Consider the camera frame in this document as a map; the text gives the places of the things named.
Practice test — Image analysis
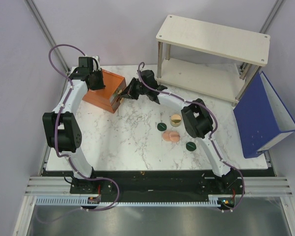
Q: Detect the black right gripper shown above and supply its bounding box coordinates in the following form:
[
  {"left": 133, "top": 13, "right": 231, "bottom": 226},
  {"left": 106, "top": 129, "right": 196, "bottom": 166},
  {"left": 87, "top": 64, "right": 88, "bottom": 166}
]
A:
[{"left": 118, "top": 78, "right": 148, "bottom": 101}]

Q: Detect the clear drawer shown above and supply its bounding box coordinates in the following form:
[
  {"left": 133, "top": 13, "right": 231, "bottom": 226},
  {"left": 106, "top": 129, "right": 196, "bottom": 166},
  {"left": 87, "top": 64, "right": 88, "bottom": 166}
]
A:
[
  {"left": 110, "top": 84, "right": 126, "bottom": 103},
  {"left": 111, "top": 97, "right": 124, "bottom": 114}
]

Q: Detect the orange drawer box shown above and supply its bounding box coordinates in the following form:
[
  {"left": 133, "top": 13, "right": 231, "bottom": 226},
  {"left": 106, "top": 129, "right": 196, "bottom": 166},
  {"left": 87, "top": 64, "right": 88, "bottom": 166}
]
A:
[{"left": 83, "top": 69, "right": 126, "bottom": 112}]

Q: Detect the dark green round compact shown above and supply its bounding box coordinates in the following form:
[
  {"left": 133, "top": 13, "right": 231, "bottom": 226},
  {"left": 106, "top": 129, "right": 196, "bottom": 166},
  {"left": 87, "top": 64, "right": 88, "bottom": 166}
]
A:
[{"left": 157, "top": 122, "right": 167, "bottom": 132}]

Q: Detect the gold lid cream jar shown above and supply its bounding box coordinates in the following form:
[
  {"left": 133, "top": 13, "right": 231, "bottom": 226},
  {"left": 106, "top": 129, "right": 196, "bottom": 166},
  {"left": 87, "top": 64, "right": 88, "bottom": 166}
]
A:
[{"left": 170, "top": 114, "right": 182, "bottom": 127}]

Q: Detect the pink powder puff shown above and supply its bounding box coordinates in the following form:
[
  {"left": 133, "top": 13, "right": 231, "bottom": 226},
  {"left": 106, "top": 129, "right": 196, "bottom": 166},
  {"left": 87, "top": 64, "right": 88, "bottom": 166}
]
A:
[
  {"left": 169, "top": 131, "right": 180, "bottom": 143},
  {"left": 162, "top": 131, "right": 171, "bottom": 142}
]

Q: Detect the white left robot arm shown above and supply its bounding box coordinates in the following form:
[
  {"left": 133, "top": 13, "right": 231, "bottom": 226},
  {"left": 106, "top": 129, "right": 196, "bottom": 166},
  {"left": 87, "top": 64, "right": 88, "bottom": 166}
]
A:
[{"left": 42, "top": 56, "right": 105, "bottom": 193}]

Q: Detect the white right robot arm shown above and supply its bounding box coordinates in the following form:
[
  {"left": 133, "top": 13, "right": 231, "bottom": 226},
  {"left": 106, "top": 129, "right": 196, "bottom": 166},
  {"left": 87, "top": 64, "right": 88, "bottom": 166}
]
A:
[{"left": 119, "top": 70, "right": 236, "bottom": 194}]

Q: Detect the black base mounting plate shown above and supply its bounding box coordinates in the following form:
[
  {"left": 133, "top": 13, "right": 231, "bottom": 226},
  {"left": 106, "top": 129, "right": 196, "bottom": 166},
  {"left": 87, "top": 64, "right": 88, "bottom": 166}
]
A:
[{"left": 66, "top": 169, "right": 246, "bottom": 204}]

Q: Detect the white two-tier shelf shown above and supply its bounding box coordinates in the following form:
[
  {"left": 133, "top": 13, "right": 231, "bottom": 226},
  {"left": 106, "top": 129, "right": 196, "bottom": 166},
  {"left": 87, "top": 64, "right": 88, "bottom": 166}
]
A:
[{"left": 156, "top": 15, "right": 270, "bottom": 106}]

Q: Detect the blue file box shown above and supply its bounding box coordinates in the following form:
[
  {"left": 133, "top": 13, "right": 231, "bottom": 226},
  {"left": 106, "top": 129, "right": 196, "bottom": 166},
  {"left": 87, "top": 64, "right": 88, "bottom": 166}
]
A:
[{"left": 234, "top": 72, "right": 295, "bottom": 159}]

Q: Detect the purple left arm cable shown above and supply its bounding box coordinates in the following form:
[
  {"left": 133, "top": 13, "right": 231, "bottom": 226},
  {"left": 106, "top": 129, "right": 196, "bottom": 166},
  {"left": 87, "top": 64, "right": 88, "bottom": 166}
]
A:
[{"left": 34, "top": 44, "right": 122, "bottom": 224}]

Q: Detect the white slotted cable duct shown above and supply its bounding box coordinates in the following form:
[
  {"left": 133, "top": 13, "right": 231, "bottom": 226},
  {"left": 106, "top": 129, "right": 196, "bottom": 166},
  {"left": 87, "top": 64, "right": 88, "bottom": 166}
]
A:
[{"left": 35, "top": 196, "right": 221, "bottom": 207}]

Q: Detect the aluminium frame rail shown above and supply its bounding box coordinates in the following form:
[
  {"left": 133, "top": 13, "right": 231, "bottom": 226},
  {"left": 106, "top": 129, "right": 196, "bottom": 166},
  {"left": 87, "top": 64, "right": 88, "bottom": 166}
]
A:
[{"left": 25, "top": 177, "right": 293, "bottom": 197}]

